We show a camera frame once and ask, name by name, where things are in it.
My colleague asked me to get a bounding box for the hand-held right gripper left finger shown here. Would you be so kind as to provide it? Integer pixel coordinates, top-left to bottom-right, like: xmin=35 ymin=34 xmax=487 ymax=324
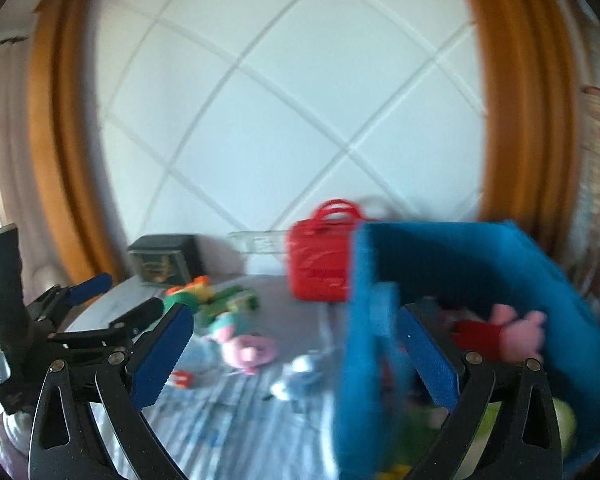
xmin=28 ymin=304 xmax=196 ymax=480

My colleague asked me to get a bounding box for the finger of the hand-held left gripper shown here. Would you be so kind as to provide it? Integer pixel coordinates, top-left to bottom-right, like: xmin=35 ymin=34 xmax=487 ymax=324
xmin=27 ymin=273 xmax=114 ymax=326
xmin=50 ymin=297 xmax=165 ymax=353

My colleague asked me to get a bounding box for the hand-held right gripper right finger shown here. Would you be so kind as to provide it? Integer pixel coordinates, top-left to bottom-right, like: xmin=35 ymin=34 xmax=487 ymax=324
xmin=397 ymin=302 xmax=565 ymax=480

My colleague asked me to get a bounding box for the pink plush pig blue dress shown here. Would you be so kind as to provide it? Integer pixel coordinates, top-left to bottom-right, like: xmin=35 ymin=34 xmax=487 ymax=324
xmin=200 ymin=310 xmax=277 ymax=378

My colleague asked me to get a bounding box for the blue felt storage bin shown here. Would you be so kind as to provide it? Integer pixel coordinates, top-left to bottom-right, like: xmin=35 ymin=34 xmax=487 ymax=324
xmin=332 ymin=220 xmax=600 ymax=480

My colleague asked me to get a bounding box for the small white blue toy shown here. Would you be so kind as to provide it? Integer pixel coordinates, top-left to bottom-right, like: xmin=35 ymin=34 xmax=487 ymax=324
xmin=270 ymin=352 xmax=326 ymax=401

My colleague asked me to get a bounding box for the desktop with striped cloth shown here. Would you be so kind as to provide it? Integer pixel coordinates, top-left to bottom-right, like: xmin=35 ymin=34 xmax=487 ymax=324
xmin=0 ymin=272 xmax=361 ymax=480

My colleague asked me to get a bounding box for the green yellow toy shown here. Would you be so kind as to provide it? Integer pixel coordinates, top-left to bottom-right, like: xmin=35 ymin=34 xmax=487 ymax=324
xmin=380 ymin=402 xmax=461 ymax=480

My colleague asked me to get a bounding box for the black box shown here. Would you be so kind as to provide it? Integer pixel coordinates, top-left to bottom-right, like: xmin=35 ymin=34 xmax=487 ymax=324
xmin=126 ymin=234 xmax=203 ymax=287

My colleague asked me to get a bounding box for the green toy truck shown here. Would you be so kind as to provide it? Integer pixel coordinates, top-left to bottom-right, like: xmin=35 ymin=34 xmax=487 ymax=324
xmin=195 ymin=285 xmax=261 ymax=327

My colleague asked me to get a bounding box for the pink plush pig red dress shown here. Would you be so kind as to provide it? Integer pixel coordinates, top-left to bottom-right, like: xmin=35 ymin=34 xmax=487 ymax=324
xmin=450 ymin=304 xmax=548 ymax=366

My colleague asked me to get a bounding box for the clear plastic container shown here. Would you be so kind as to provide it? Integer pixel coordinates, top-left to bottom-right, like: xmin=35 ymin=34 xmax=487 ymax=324
xmin=228 ymin=230 xmax=293 ymax=257

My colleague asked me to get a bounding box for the yellow-green ball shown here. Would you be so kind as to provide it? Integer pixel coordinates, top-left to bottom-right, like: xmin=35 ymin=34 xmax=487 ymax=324
xmin=550 ymin=397 xmax=578 ymax=456

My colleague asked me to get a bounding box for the red toy handbag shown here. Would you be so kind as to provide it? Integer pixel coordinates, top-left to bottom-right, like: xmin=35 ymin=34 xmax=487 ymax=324
xmin=286 ymin=199 xmax=366 ymax=305

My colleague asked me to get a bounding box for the pale curtain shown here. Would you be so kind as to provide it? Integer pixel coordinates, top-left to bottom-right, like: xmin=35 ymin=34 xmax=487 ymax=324
xmin=0 ymin=40 xmax=46 ymax=281

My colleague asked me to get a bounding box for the woven patterned hanging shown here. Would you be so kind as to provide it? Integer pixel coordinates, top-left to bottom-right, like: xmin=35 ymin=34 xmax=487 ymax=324
xmin=577 ymin=85 xmax=600 ymax=281

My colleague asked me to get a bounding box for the orange wooden wall trim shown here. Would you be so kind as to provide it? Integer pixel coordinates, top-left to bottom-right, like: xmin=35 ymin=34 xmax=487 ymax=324
xmin=455 ymin=0 xmax=581 ymax=261
xmin=27 ymin=0 xmax=131 ymax=286

